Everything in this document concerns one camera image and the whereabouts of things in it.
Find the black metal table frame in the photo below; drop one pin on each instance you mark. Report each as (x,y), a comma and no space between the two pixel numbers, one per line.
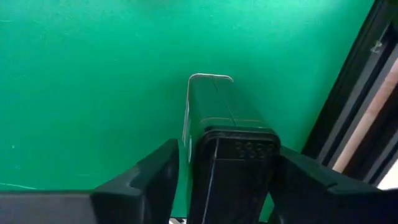
(351,93)

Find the green table mat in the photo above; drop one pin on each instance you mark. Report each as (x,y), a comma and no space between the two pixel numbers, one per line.
(93,77)

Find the dark grey blocks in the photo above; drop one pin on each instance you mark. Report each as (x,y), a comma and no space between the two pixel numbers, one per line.
(230,174)

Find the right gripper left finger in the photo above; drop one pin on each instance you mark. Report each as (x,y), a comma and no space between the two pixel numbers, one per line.
(146,193)

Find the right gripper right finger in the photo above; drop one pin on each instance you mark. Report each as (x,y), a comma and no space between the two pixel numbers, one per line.
(317,199)

